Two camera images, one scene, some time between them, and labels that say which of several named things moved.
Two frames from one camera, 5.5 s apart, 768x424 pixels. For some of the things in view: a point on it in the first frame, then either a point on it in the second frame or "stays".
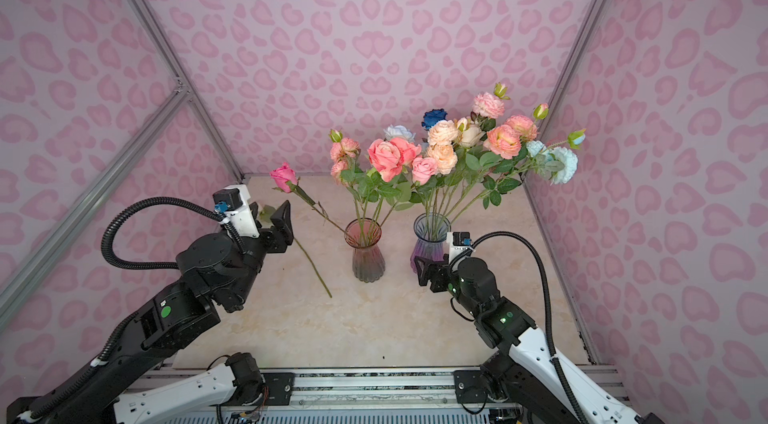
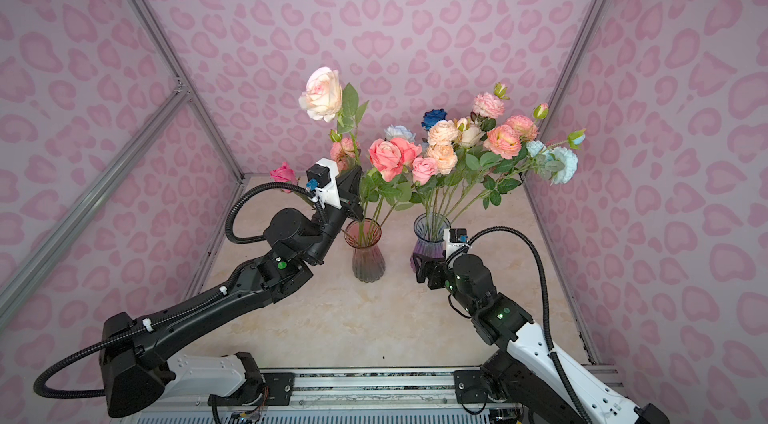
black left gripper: (281, 228) → (349, 200)
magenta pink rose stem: (287, 181) stays
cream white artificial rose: (265, 214) → (324, 98)
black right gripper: (441, 270) stays
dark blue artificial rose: (432, 117) stays
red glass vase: (364, 236) stays
